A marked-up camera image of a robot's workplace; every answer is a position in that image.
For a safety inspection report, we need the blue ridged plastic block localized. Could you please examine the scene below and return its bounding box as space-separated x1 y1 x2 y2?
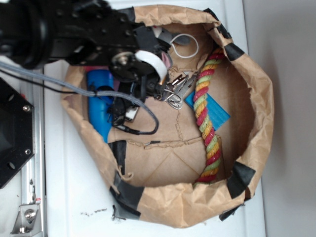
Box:
183 92 230 131

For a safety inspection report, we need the metal corner bracket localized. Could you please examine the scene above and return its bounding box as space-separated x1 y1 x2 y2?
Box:
10 204 42 237

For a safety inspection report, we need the grey braided cable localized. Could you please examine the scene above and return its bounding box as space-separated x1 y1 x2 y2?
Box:
0 61 159 135

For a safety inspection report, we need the white flat ribbon cable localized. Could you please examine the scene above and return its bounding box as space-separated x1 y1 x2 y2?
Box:
135 49 168 80

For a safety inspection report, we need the multicolour twisted rope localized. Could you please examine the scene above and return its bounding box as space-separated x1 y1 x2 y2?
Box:
193 47 227 184

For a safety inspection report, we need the silver keys bunch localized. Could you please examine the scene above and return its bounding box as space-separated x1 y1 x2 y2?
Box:
160 72 198 110

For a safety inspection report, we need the blue plastic toy bottle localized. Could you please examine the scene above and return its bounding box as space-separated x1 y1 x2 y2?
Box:
86 69 114 143

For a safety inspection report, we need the brown paper bag bin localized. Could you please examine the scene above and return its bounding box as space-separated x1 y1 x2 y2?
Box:
61 5 274 228

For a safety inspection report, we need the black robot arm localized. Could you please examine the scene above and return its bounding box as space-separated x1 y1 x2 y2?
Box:
0 0 168 99

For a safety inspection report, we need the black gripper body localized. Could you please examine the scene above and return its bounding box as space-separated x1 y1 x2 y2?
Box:
110 24 172 101

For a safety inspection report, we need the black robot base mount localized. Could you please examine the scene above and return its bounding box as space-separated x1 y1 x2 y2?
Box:
0 79 34 188

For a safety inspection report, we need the aluminium extrusion rail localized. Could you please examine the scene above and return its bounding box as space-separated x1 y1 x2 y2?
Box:
14 77 47 237

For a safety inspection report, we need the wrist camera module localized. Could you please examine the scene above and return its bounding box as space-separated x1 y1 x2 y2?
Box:
107 97 139 126

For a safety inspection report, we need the grey plush donkey toy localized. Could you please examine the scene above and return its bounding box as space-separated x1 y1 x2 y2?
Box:
151 26 199 59

